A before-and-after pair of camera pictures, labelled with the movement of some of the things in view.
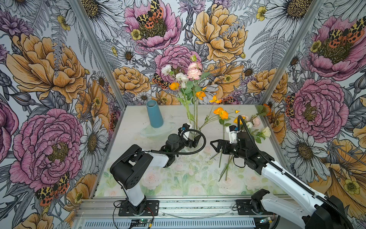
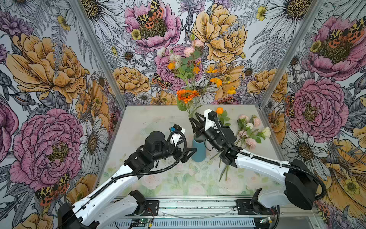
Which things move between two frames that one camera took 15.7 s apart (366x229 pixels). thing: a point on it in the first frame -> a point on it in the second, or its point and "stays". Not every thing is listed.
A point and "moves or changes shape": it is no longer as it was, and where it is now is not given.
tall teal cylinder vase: [155, 116] -> [199, 155]
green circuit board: [138, 222] stays
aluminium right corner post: [302, 32] stays
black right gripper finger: [225, 148] -> [197, 128]
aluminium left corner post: [89, 31] stays
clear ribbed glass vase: [193, 134] moves or changes shape
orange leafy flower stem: [262, 110] -> [184, 97]
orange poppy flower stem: [175, 86] -> [171, 65]
